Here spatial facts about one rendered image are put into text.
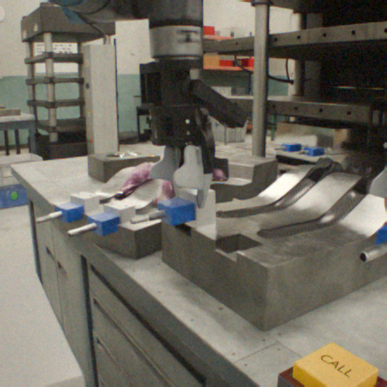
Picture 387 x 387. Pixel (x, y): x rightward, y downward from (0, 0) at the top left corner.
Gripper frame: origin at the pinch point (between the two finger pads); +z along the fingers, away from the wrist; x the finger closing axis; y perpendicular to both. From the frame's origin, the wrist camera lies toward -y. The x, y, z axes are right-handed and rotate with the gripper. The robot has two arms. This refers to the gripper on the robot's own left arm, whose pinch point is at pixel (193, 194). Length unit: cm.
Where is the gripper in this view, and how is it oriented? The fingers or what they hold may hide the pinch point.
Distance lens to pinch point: 63.7
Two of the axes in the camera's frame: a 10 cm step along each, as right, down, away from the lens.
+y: -8.4, 1.6, -5.2
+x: 5.5, 1.9, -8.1
